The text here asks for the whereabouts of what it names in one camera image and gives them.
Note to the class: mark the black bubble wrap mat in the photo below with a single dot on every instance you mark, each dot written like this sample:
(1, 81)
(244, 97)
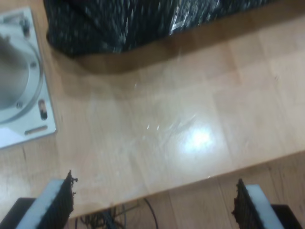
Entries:
(107, 23)

